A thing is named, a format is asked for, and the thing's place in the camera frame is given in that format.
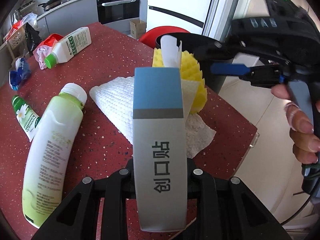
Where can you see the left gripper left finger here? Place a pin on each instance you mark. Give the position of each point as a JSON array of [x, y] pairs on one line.
[[120, 186]]

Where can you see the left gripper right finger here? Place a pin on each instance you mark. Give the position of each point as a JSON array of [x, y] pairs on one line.
[[202, 188]]

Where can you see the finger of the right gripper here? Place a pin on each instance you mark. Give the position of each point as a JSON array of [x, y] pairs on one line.
[[265, 76], [203, 50]]

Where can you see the yellow foam fruit net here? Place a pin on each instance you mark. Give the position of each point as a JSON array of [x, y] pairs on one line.
[[193, 84]]

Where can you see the blue grey bandage box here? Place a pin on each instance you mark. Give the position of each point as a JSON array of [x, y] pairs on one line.
[[159, 149]]

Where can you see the tall green juice bottle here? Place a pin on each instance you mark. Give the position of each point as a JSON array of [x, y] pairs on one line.
[[49, 154]]

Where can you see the white paper towel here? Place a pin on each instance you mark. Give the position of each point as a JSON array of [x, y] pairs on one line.
[[115, 100]]

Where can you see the green hand cream tube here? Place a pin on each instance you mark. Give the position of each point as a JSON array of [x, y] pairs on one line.
[[26, 116]]

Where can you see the grey kitchen cabinets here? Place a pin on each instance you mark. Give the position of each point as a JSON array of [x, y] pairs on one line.
[[67, 17]]

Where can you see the person's right hand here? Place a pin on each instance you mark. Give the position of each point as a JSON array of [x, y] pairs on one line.
[[305, 143]]

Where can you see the white refrigerator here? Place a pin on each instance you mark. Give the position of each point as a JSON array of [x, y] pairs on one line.
[[190, 15]]

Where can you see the cardboard box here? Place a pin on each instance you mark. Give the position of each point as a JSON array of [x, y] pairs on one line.
[[137, 28]]

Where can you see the black built-in oven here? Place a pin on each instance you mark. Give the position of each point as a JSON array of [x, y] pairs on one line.
[[117, 10]]

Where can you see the white bottle green cap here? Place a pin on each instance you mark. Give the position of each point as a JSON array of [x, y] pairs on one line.
[[68, 47]]

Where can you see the blue crumpled wrapper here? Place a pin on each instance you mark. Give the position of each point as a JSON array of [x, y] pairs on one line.
[[21, 73]]

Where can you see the red white crumpled wrapper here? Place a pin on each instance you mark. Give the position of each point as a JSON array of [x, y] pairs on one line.
[[45, 48]]

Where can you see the black plastic bag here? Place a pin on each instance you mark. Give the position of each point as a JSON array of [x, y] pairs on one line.
[[32, 38]]

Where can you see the pink lattice basket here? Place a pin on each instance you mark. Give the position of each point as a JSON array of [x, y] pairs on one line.
[[15, 37]]

